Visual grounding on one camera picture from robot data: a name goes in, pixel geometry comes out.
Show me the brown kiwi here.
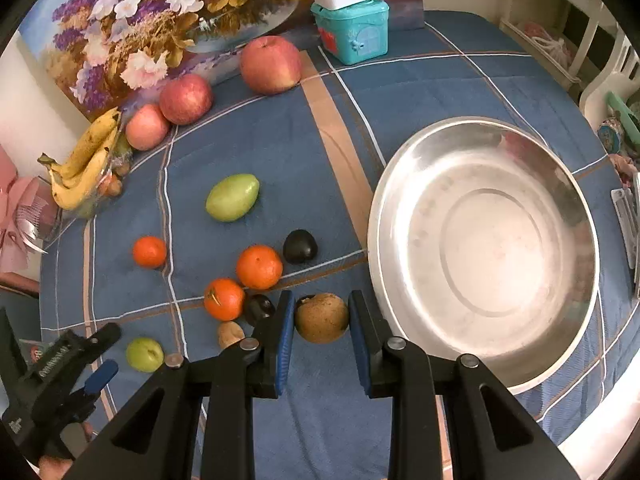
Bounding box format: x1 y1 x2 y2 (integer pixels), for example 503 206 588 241
295 292 349 344
217 321 245 351

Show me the dark plum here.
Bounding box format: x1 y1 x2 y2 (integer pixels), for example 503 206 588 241
282 230 318 264
243 294 276 326
295 295 314 308

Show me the orange tangerine with stem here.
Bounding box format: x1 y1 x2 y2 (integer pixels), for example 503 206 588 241
204 278 245 322

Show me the large green mango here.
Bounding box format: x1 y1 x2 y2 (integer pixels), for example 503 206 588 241
126 337 165 373

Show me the lone orange tangerine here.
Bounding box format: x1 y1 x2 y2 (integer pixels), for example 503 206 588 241
132 236 167 269

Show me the small green mango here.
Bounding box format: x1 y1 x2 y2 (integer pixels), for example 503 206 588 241
205 174 260 222

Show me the person's hand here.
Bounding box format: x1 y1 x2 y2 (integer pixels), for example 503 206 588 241
38 422 93 480

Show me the blue plaid tablecloth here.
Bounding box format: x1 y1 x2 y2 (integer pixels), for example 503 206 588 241
40 11 639 479

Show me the steel round plate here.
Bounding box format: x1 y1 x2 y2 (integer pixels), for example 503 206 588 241
368 116 600 393

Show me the yellow banana bunch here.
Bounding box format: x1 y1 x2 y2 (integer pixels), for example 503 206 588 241
37 107 122 211

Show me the clear plastic fruit tray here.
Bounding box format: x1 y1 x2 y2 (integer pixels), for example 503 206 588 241
52 133 134 219

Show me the pale pink apple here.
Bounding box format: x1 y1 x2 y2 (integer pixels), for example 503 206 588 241
126 103 170 152

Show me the red apple middle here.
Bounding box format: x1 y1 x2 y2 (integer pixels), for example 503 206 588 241
160 74 214 126

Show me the red apple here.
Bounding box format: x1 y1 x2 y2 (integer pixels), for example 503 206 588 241
160 74 214 126
240 36 302 96

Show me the red apple right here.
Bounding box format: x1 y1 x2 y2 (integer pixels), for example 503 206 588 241
240 36 302 96

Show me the teal house-shaped box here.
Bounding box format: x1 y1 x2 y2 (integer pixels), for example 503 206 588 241
310 0 390 66

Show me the floral painting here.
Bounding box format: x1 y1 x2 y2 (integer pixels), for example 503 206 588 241
18 0 422 119

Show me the white chair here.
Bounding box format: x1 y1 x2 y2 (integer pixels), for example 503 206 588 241
499 0 639 129

